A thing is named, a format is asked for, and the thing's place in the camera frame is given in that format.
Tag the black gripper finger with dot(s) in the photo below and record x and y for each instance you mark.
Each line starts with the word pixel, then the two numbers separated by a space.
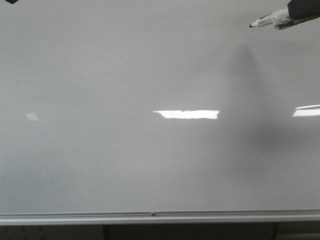
pixel 299 9
pixel 12 1

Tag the black taped whiteboard marker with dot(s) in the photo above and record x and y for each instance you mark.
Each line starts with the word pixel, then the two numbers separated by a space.
pixel 279 19

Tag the white whiteboard with aluminium frame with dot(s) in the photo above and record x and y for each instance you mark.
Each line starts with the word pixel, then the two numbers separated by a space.
pixel 157 112

